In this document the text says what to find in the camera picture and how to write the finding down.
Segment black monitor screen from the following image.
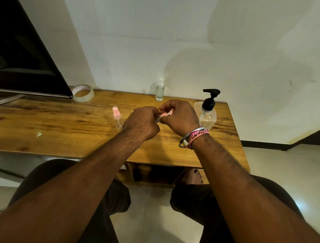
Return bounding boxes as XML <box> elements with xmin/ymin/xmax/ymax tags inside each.
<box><xmin>0</xmin><ymin>0</ymin><xmax>73</xmax><ymax>98</ymax></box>

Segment silver monitor stand base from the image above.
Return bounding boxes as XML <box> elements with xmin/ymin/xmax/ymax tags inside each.
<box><xmin>0</xmin><ymin>94</ymin><xmax>26</xmax><ymax>105</ymax></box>

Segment person's left hand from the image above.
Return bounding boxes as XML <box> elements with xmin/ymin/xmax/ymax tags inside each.
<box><xmin>122</xmin><ymin>106</ymin><xmax>161</xmax><ymax>141</ymax></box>

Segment pink thread wristband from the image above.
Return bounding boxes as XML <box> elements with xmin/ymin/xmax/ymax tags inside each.
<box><xmin>185</xmin><ymin>129</ymin><xmax>210</xmax><ymax>154</ymax></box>

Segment person's left forearm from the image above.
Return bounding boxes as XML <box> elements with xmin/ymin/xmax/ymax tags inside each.
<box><xmin>0</xmin><ymin>129</ymin><xmax>153</xmax><ymax>243</ymax></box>

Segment person's dark shorts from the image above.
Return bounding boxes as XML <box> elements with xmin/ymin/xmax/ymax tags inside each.
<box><xmin>7</xmin><ymin>159</ymin><xmax>306</xmax><ymax>243</ymax></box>

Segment clear black pump dispenser bottle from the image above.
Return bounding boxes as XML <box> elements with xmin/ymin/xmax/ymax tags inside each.
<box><xmin>193</xmin><ymin>89</ymin><xmax>221</xmax><ymax>131</ymax></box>

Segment silver metal bangle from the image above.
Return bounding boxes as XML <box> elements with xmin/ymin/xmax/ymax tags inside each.
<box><xmin>178</xmin><ymin>127</ymin><xmax>207</xmax><ymax>149</ymax></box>

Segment person's bare foot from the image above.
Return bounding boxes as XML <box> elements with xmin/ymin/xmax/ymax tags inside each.
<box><xmin>174</xmin><ymin>168</ymin><xmax>204</xmax><ymax>186</ymax></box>

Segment person's right hand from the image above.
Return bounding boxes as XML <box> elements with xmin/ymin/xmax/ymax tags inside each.
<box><xmin>158</xmin><ymin>99</ymin><xmax>202</xmax><ymax>138</ymax></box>

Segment wooden table underframe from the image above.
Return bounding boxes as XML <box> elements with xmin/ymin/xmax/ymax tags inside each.
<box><xmin>115</xmin><ymin>162</ymin><xmax>211</xmax><ymax>189</ymax></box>

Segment clear adhesive tape roll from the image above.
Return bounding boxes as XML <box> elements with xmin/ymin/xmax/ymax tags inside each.
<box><xmin>72</xmin><ymin>85</ymin><xmax>95</xmax><ymax>103</ymax></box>

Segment person's right forearm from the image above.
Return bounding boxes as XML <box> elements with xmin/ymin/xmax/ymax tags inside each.
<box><xmin>191</xmin><ymin>134</ymin><xmax>320</xmax><ymax>243</ymax></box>

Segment clear white-capped spray bottle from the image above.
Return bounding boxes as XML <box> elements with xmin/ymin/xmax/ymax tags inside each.
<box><xmin>155</xmin><ymin>78</ymin><xmax>165</xmax><ymax>102</ymax></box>

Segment small pink-capped spray bottle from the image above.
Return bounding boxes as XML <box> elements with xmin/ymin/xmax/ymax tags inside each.
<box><xmin>154</xmin><ymin>109</ymin><xmax>174</xmax><ymax>124</ymax></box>
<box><xmin>112</xmin><ymin>106</ymin><xmax>124</xmax><ymax>131</ymax></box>

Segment black skirting board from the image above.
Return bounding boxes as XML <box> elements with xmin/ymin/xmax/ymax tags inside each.
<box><xmin>241</xmin><ymin>130</ymin><xmax>320</xmax><ymax>151</ymax></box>

